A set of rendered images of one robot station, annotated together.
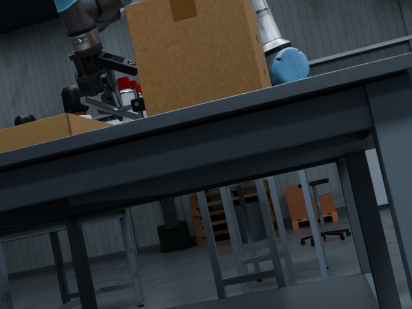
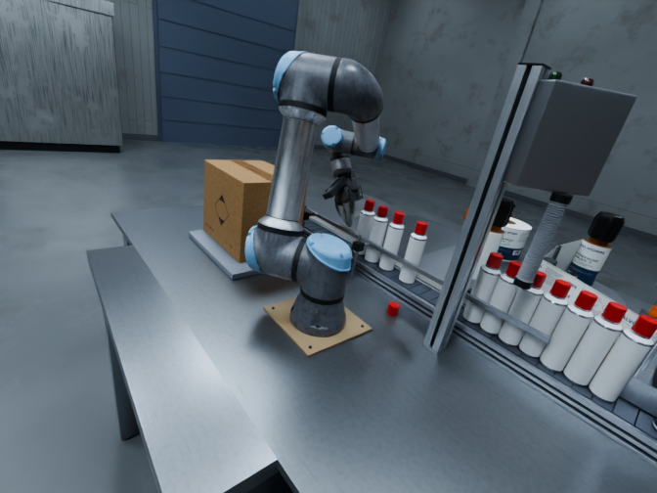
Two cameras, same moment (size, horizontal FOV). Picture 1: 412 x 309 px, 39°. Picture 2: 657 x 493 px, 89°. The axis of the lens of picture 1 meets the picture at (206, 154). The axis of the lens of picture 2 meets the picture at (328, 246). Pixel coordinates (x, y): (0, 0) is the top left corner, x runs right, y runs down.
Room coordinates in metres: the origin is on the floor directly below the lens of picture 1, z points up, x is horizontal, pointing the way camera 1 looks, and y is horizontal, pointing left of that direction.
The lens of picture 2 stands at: (2.20, -0.82, 1.38)
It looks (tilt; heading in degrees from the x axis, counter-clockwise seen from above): 23 degrees down; 125
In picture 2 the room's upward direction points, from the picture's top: 10 degrees clockwise
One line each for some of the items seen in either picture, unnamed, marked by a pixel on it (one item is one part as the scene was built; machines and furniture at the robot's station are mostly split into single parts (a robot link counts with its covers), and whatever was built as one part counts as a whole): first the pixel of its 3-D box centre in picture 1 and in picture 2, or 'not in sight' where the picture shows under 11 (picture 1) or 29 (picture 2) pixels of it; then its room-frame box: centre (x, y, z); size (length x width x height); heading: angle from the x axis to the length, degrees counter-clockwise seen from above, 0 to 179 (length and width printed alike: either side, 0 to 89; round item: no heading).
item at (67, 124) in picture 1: (38, 149); not in sight; (1.05, 0.29, 0.85); 0.30 x 0.26 x 0.04; 170
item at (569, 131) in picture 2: not in sight; (554, 139); (2.12, 0.01, 1.38); 0.17 x 0.10 x 0.19; 45
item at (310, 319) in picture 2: not in sight; (320, 303); (1.77, -0.20, 0.89); 0.15 x 0.15 x 0.10
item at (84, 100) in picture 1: (154, 122); (377, 247); (1.74, 0.13, 0.96); 1.07 x 0.01 x 0.01; 170
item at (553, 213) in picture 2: not in sight; (541, 242); (2.17, -0.01, 1.18); 0.04 x 0.04 x 0.21
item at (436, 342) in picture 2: not in sight; (475, 230); (2.04, -0.04, 1.17); 0.04 x 0.04 x 0.67; 80
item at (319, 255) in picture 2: not in sight; (324, 264); (1.76, -0.20, 1.00); 0.13 x 0.12 x 0.14; 25
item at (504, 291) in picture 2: not in sight; (502, 297); (2.14, 0.09, 0.98); 0.05 x 0.05 x 0.20
